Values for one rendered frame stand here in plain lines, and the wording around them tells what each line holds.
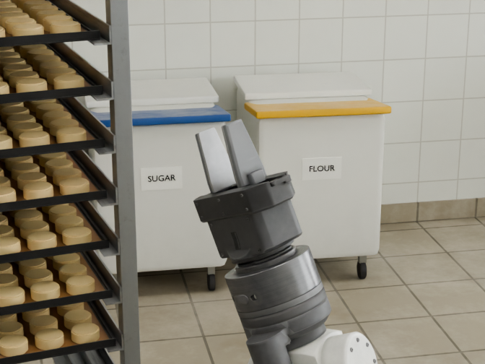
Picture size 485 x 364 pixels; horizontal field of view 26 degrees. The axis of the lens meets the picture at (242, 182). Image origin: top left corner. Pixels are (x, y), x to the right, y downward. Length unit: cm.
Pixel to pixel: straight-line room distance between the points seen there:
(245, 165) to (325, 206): 327
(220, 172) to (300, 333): 17
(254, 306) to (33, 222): 94
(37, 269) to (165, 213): 224
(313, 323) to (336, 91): 344
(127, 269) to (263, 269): 83
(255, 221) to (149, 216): 316
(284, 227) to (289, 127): 313
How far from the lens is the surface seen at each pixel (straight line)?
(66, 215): 192
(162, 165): 407
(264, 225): 98
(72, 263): 194
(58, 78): 176
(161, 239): 417
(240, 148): 99
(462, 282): 452
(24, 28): 171
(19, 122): 186
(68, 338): 191
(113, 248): 182
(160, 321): 411
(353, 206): 428
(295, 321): 100
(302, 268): 100
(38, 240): 181
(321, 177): 421
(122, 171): 175
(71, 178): 183
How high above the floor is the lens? 182
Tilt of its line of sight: 19 degrees down
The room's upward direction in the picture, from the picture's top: straight up
